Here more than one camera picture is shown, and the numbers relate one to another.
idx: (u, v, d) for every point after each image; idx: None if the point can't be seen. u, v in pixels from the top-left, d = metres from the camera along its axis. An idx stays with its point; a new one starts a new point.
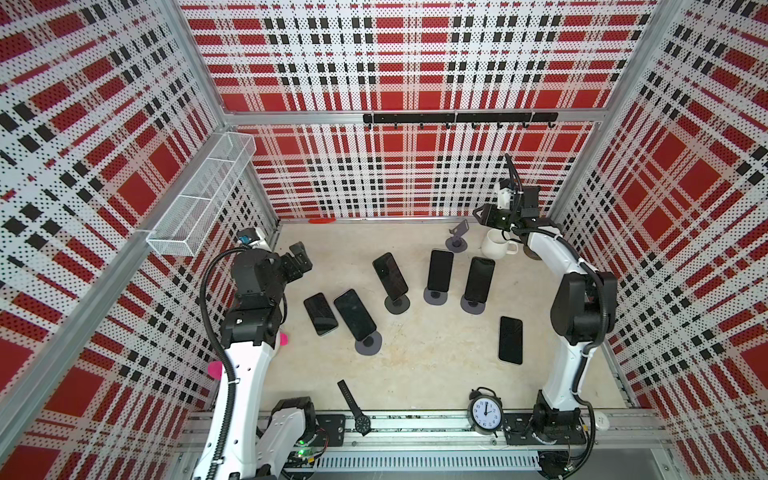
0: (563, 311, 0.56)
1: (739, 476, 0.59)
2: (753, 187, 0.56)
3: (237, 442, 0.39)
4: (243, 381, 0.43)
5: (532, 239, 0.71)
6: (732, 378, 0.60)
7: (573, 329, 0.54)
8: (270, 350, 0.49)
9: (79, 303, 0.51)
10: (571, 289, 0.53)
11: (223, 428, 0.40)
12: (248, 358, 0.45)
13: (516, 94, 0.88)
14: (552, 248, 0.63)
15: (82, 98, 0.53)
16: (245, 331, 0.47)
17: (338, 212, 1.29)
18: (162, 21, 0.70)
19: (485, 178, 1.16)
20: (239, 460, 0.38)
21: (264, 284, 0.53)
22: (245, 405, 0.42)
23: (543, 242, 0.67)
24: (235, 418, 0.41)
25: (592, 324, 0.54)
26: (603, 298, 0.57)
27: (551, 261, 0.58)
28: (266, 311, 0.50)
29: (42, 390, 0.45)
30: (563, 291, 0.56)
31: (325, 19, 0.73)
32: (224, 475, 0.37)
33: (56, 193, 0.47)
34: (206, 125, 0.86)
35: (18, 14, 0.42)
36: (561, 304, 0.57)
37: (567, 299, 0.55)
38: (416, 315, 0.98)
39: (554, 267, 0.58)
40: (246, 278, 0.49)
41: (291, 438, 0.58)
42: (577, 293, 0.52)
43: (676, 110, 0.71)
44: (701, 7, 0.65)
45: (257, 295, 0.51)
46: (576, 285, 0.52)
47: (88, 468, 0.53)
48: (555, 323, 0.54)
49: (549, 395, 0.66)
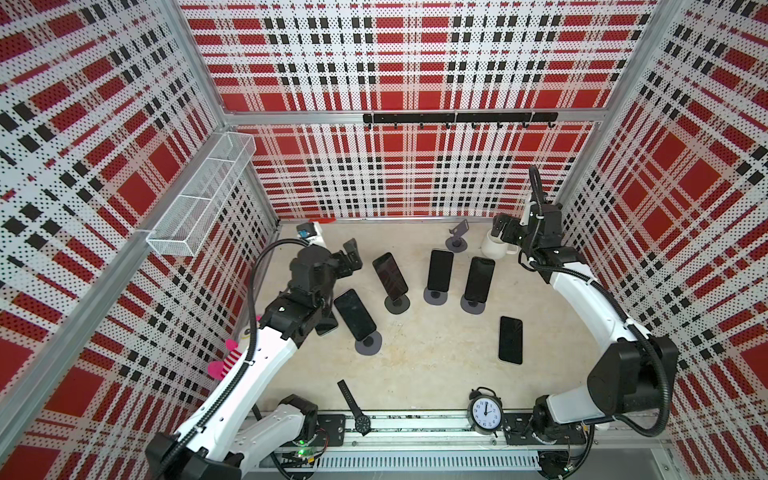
0: (608, 384, 0.45)
1: (739, 476, 0.59)
2: (752, 187, 0.56)
3: (221, 420, 0.40)
4: (256, 366, 0.45)
5: (555, 278, 0.58)
6: (732, 378, 0.60)
7: (622, 406, 0.43)
8: (294, 349, 0.50)
9: (79, 303, 0.51)
10: (623, 361, 0.41)
11: (218, 399, 0.42)
12: (272, 347, 0.47)
13: (516, 94, 0.88)
14: (584, 295, 0.52)
15: (82, 98, 0.53)
16: (280, 321, 0.49)
17: (339, 212, 1.29)
18: (161, 21, 0.70)
19: (485, 178, 1.16)
20: (214, 440, 0.39)
21: (313, 285, 0.53)
22: (245, 390, 0.43)
23: (573, 286, 0.54)
24: (232, 395, 0.42)
25: (645, 400, 0.43)
26: (663, 372, 0.44)
27: (582, 307, 0.52)
28: (307, 311, 0.51)
29: (41, 390, 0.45)
30: (609, 360, 0.44)
31: (325, 19, 0.73)
32: (195, 446, 0.38)
33: (56, 193, 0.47)
34: (206, 125, 0.86)
35: (18, 14, 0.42)
36: (605, 374, 0.45)
37: (615, 370, 0.43)
38: (416, 315, 0.98)
39: (585, 316, 0.52)
40: (302, 274, 0.51)
41: (281, 437, 0.58)
42: (631, 366, 0.41)
43: (676, 110, 0.71)
44: (701, 7, 0.65)
45: (305, 293, 0.53)
46: (629, 355, 0.41)
47: (88, 469, 0.53)
48: (595, 396, 0.48)
49: (556, 412, 0.63)
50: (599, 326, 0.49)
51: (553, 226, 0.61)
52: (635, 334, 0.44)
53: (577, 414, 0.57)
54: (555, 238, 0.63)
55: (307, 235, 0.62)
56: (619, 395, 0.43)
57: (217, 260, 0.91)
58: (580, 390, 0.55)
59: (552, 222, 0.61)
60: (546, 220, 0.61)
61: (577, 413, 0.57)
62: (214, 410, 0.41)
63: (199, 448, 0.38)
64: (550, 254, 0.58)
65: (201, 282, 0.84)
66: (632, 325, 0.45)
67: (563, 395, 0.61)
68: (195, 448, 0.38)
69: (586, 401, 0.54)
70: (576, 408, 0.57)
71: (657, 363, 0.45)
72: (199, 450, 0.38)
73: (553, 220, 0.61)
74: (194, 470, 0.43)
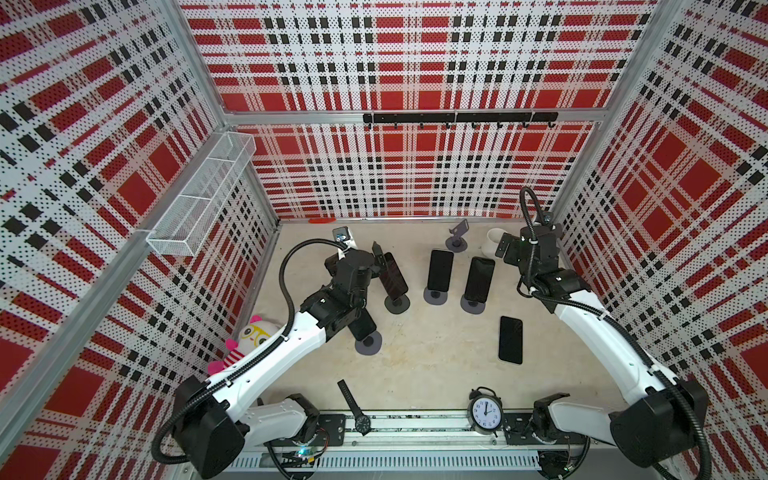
0: (636, 433, 0.42)
1: (739, 476, 0.59)
2: (753, 187, 0.56)
3: (246, 382, 0.43)
4: (288, 343, 0.48)
5: (563, 311, 0.53)
6: (732, 378, 0.60)
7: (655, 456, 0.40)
8: (323, 340, 0.53)
9: (79, 303, 0.51)
10: (656, 415, 0.38)
11: (249, 362, 0.45)
12: (307, 330, 0.50)
13: (516, 93, 0.88)
14: (598, 333, 0.47)
15: (82, 98, 0.53)
16: (319, 311, 0.53)
17: (339, 212, 1.29)
18: (161, 21, 0.70)
19: (485, 178, 1.16)
20: (236, 398, 0.41)
21: (354, 286, 0.57)
22: (273, 362, 0.45)
23: (584, 320, 0.50)
24: (261, 363, 0.45)
25: (677, 444, 0.41)
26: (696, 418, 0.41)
27: (597, 345, 0.48)
28: (344, 309, 0.54)
29: (41, 391, 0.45)
30: (635, 410, 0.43)
31: (325, 18, 0.73)
32: (220, 397, 0.41)
33: (56, 193, 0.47)
34: (206, 125, 0.86)
35: (18, 14, 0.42)
36: (631, 423, 0.42)
37: (645, 421, 0.40)
38: (416, 315, 0.98)
39: (600, 354, 0.48)
40: (345, 275, 0.54)
41: (282, 427, 0.58)
42: (665, 419, 0.37)
43: (676, 110, 0.71)
44: (701, 7, 0.65)
45: (345, 293, 0.56)
46: (661, 408, 0.38)
47: (88, 468, 0.53)
48: (619, 442, 0.45)
49: (557, 418, 0.63)
50: (618, 367, 0.45)
51: (547, 251, 0.57)
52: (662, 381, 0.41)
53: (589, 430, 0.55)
54: (551, 263, 0.58)
55: (344, 238, 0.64)
56: (653, 445, 0.39)
57: (217, 260, 0.91)
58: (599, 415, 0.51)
59: (546, 246, 0.56)
60: (540, 246, 0.57)
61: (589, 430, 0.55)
62: (244, 370, 0.44)
63: (223, 400, 0.40)
64: (552, 281, 0.54)
65: (202, 282, 0.84)
66: (658, 372, 0.42)
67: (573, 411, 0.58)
68: (219, 399, 0.40)
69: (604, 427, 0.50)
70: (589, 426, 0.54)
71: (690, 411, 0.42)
72: (222, 401, 0.40)
73: (546, 245, 0.56)
74: (212, 421, 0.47)
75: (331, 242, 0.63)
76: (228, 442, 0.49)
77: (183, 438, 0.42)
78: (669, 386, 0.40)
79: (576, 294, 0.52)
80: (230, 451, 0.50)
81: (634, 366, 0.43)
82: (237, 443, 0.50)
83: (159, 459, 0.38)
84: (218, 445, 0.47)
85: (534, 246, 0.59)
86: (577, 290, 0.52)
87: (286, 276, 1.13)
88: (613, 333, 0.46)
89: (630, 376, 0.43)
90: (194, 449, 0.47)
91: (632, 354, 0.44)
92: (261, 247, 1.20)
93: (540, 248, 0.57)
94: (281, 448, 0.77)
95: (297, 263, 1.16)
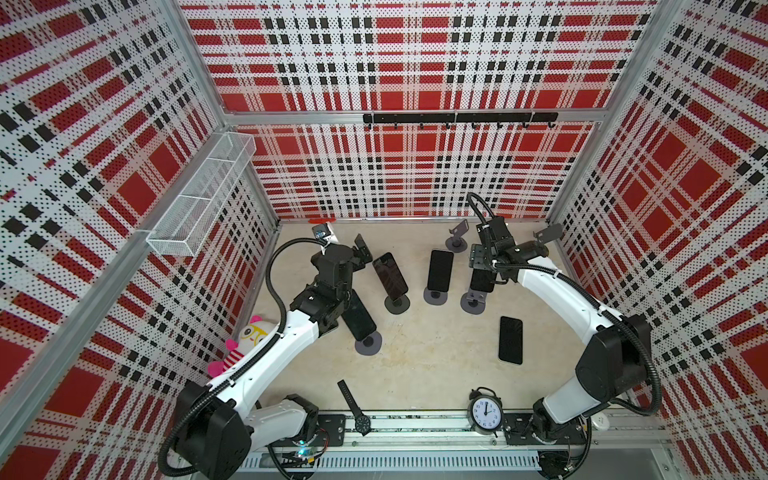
0: (597, 373, 0.46)
1: (739, 476, 0.59)
2: (752, 187, 0.56)
3: (249, 380, 0.43)
4: (284, 340, 0.49)
5: (523, 276, 0.59)
6: (732, 378, 0.60)
7: (615, 391, 0.44)
8: (317, 335, 0.55)
9: (79, 303, 0.51)
10: (606, 348, 0.43)
11: (249, 360, 0.46)
12: (302, 326, 0.52)
13: (516, 94, 0.88)
14: (554, 288, 0.53)
15: (82, 97, 0.53)
16: (309, 308, 0.55)
17: (338, 212, 1.29)
18: (161, 21, 0.70)
19: (485, 178, 1.16)
20: (243, 395, 0.42)
21: (339, 281, 0.59)
22: (273, 358, 0.47)
23: (542, 282, 0.55)
24: (262, 359, 0.46)
25: (632, 379, 0.45)
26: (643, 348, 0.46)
27: (556, 302, 0.53)
28: (333, 303, 0.57)
29: (41, 390, 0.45)
30: (592, 349, 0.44)
31: (325, 19, 0.73)
32: (225, 397, 0.41)
33: (56, 193, 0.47)
34: (206, 125, 0.86)
35: (18, 14, 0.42)
36: (592, 365, 0.46)
37: (600, 359, 0.44)
38: (416, 315, 0.98)
39: (559, 309, 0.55)
40: (328, 271, 0.56)
41: (285, 427, 0.58)
42: (615, 351, 0.42)
43: (676, 110, 0.71)
44: (701, 7, 0.65)
45: (329, 287, 0.58)
46: (611, 342, 0.42)
47: (88, 469, 0.53)
48: (587, 389, 0.49)
49: (556, 414, 0.63)
50: (575, 317, 0.50)
51: (501, 231, 0.65)
52: (609, 319, 0.46)
53: (574, 409, 0.58)
54: (508, 240, 0.65)
55: (323, 235, 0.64)
56: (611, 379, 0.44)
57: (217, 260, 0.91)
58: (570, 383, 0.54)
59: (499, 228, 0.65)
60: (492, 227, 0.66)
61: (572, 408, 0.58)
62: (246, 368, 0.45)
63: (229, 400, 0.41)
64: (511, 253, 0.60)
65: (201, 282, 0.84)
66: (605, 311, 0.47)
67: (556, 393, 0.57)
68: (224, 399, 0.41)
69: (578, 393, 0.55)
70: (570, 404, 0.58)
71: (636, 342, 0.47)
72: (229, 400, 0.41)
73: (498, 227, 0.65)
74: (221, 419, 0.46)
75: (312, 239, 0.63)
76: (237, 442, 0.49)
77: (189, 448, 0.41)
78: (615, 322, 0.45)
79: (533, 260, 0.57)
80: (239, 451, 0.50)
81: (586, 310, 0.48)
82: (245, 443, 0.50)
83: (169, 473, 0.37)
84: (227, 447, 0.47)
85: (485, 227, 0.68)
86: (535, 257, 0.57)
87: (286, 276, 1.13)
88: (566, 287, 0.51)
89: (586, 323, 0.48)
90: (202, 456, 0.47)
91: (584, 301, 0.49)
92: (261, 247, 1.20)
93: (492, 229, 0.67)
94: (281, 448, 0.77)
95: (297, 263, 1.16)
